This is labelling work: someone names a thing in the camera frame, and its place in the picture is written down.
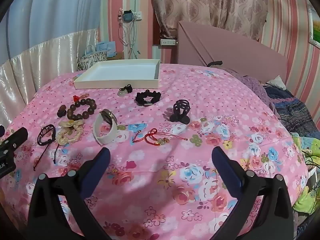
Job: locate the black hair scrunchie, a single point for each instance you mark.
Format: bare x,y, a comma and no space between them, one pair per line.
140,98

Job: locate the white pillow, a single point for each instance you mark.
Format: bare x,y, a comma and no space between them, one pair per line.
277,82

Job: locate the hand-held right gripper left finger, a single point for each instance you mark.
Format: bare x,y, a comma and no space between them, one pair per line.
100,165

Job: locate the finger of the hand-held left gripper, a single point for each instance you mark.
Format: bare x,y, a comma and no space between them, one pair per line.
16,137
1,131

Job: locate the white power strip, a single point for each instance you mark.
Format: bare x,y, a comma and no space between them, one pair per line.
168,42

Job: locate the dark knitted blanket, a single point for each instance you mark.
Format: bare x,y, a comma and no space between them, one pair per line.
297,112

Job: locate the green cartoon blanket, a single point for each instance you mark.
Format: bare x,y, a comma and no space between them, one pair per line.
307,197

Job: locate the pink padded headboard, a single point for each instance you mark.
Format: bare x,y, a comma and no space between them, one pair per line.
225,47

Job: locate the white shallow tray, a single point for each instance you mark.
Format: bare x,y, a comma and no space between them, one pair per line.
120,70

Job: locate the blue pouch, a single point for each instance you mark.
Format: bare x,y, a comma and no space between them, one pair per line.
128,17

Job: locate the framed wall picture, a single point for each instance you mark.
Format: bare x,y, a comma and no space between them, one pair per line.
315,32

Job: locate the black garment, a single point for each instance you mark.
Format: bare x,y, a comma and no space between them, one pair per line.
215,63

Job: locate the pink patterned curtain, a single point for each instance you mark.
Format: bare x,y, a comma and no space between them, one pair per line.
212,5

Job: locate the black and white tote bag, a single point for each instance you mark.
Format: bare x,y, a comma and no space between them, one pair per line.
86,61

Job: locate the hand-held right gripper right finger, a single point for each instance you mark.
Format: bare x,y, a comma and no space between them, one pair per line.
225,173

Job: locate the black hair claw clip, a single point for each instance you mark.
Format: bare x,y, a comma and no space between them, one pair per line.
181,118

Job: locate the cream satin curtain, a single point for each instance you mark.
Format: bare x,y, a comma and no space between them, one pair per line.
37,62

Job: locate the pale blue gift bag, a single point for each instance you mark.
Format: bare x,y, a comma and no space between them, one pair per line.
106,47

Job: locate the purple dotted cloth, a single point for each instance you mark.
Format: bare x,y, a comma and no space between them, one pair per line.
252,87

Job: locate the cream hair scrunchie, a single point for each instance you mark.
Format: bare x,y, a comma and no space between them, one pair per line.
67,137

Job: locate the white wall socket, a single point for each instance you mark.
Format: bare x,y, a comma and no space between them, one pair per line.
137,15

